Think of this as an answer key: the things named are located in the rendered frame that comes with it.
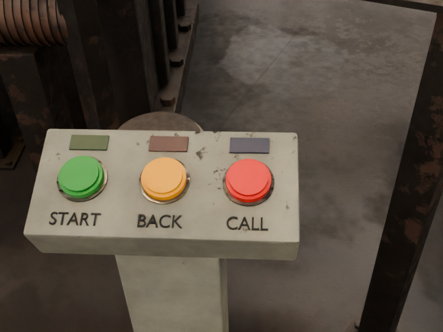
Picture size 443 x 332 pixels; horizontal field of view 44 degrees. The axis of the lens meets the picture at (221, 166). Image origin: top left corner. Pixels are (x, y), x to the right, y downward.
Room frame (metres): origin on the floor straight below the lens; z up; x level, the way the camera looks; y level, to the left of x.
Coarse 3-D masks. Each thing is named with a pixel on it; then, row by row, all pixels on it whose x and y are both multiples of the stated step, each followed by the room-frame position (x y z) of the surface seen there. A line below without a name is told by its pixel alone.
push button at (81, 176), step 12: (84, 156) 0.38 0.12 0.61; (72, 168) 0.37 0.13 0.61; (84, 168) 0.37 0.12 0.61; (96, 168) 0.37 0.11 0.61; (60, 180) 0.36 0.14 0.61; (72, 180) 0.36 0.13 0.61; (84, 180) 0.36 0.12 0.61; (96, 180) 0.36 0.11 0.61; (72, 192) 0.35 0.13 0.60; (84, 192) 0.35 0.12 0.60
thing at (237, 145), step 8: (232, 144) 0.39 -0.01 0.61; (240, 144) 0.39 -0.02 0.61; (248, 144) 0.39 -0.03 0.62; (256, 144) 0.39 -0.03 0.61; (264, 144) 0.39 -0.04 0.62; (232, 152) 0.38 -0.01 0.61; (240, 152) 0.38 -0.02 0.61; (248, 152) 0.38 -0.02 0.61; (256, 152) 0.38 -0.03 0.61; (264, 152) 0.38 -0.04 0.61
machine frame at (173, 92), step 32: (96, 0) 1.18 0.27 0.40; (128, 0) 1.18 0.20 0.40; (160, 0) 1.32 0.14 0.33; (128, 32) 1.18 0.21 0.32; (160, 32) 1.31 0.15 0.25; (192, 32) 1.66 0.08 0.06; (64, 64) 1.19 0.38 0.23; (128, 64) 1.18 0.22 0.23; (160, 64) 1.31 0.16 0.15; (0, 96) 1.21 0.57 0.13; (128, 96) 1.18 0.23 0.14; (160, 96) 1.24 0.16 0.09
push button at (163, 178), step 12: (144, 168) 0.37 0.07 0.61; (156, 168) 0.36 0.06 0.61; (168, 168) 0.36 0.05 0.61; (180, 168) 0.36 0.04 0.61; (144, 180) 0.35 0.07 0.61; (156, 180) 0.35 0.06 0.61; (168, 180) 0.35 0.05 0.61; (180, 180) 0.35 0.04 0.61; (156, 192) 0.34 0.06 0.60; (168, 192) 0.34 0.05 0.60; (180, 192) 0.35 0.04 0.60
